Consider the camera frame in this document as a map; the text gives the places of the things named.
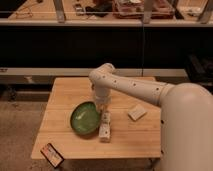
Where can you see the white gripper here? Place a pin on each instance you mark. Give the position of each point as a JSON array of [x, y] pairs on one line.
[[102, 103]]

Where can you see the green ceramic bowl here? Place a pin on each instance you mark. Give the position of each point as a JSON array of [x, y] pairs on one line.
[[85, 119]]

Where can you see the white plastic bottle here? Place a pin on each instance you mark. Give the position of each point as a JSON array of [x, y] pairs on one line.
[[104, 129]]

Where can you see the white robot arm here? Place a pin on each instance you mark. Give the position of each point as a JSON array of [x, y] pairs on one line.
[[186, 116]]

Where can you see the white sponge block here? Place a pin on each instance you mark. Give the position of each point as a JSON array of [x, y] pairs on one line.
[[137, 112]]

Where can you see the wooden table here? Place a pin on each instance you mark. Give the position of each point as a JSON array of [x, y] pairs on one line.
[[129, 139]]

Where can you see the metal shelf rack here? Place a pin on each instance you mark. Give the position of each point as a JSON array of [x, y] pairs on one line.
[[194, 13]]

